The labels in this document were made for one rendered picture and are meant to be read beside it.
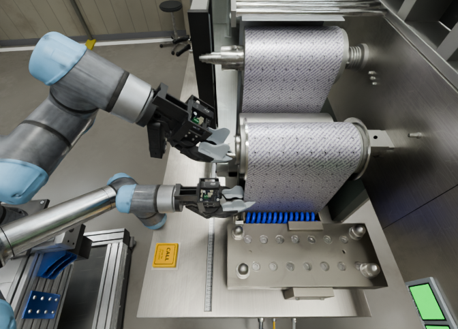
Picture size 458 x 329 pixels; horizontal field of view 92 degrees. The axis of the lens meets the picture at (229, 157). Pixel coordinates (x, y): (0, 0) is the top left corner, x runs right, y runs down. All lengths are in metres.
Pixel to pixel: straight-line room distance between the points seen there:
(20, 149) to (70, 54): 0.15
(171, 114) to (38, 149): 0.20
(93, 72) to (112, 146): 2.05
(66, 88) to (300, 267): 0.62
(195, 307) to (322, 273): 0.37
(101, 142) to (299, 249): 2.17
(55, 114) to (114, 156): 1.89
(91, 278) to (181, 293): 0.96
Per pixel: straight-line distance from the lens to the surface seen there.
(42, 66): 0.40
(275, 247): 0.66
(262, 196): 0.60
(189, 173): 0.91
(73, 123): 0.45
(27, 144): 0.43
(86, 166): 2.38
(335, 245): 0.71
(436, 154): 0.53
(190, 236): 0.80
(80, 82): 0.39
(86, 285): 1.67
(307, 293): 0.67
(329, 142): 0.51
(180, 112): 0.39
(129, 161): 2.23
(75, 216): 0.71
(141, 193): 0.62
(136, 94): 0.39
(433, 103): 0.54
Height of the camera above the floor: 1.66
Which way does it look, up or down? 54 degrees down
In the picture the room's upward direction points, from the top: straight up
